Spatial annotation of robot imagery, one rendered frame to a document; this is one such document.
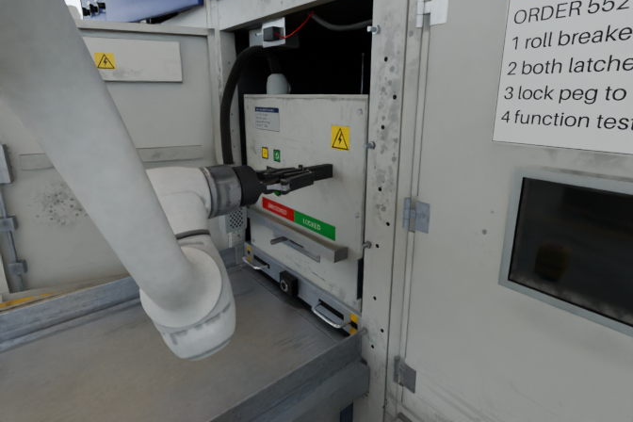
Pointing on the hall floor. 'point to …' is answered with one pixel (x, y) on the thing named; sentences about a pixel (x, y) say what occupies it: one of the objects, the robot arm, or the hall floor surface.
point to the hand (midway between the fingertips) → (317, 172)
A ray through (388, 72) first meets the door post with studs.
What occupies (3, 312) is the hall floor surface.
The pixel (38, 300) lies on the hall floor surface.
